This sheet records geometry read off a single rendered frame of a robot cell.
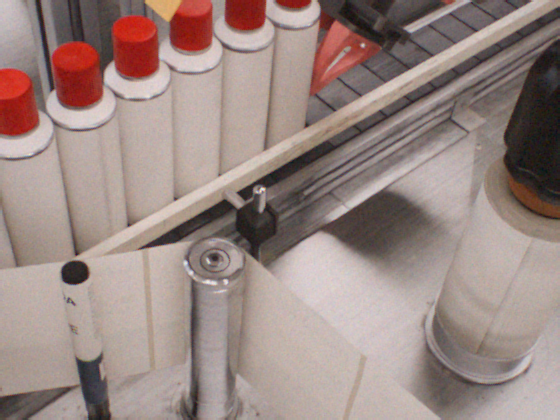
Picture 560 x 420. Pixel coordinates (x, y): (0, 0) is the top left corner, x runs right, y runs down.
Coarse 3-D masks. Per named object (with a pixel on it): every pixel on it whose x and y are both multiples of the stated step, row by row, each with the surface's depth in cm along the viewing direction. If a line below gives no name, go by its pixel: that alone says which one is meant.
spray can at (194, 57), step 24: (192, 0) 64; (192, 24) 64; (168, 48) 66; (192, 48) 65; (216, 48) 67; (192, 72) 66; (216, 72) 67; (192, 96) 68; (216, 96) 69; (192, 120) 70; (216, 120) 72; (192, 144) 72; (216, 144) 74; (192, 168) 74; (216, 168) 76
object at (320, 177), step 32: (544, 32) 100; (480, 64) 95; (512, 64) 99; (448, 96) 92; (480, 96) 98; (384, 128) 87; (416, 128) 93; (320, 160) 83; (352, 160) 86; (288, 192) 81; (320, 192) 86; (224, 224) 77
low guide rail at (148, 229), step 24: (552, 0) 98; (504, 24) 94; (456, 48) 91; (480, 48) 93; (408, 72) 88; (432, 72) 89; (384, 96) 85; (336, 120) 82; (360, 120) 85; (288, 144) 79; (312, 144) 81; (240, 168) 77; (264, 168) 78; (192, 192) 74; (216, 192) 75; (168, 216) 72; (192, 216) 75; (120, 240) 70; (144, 240) 72
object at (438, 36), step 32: (512, 0) 104; (416, 32) 98; (448, 32) 98; (512, 32) 99; (384, 64) 94; (416, 64) 94; (320, 96) 89; (352, 96) 90; (416, 96) 91; (352, 128) 86; (192, 224) 77
